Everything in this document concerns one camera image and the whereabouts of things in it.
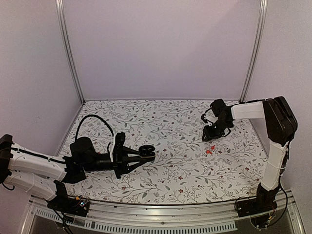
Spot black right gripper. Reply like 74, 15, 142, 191
202, 118, 232, 141

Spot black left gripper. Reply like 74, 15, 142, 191
82, 147, 146, 179

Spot black earbud charging case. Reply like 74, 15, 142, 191
138, 145, 156, 158

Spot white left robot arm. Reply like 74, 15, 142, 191
0, 133, 156, 212

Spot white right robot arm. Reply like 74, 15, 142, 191
201, 96, 298, 213

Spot floral patterned table mat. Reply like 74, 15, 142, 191
59, 100, 267, 204

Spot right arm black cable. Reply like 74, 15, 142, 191
201, 108, 217, 126

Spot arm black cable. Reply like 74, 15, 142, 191
201, 108, 217, 126
74, 114, 115, 144

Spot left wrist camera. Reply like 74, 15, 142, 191
108, 136, 118, 163

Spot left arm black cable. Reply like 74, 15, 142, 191
74, 114, 115, 144

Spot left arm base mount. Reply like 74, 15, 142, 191
47, 180, 90, 217

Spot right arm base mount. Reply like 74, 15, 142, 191
234, 190, 277, 217

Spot right aluminium frame post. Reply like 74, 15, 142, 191
239, 0, 268, 102

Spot aluminium frame post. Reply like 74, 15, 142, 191
239, 0, 268, 102
55, 0, 85, 104

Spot left aluminium frame post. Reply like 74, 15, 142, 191
55, 0, 85, 104

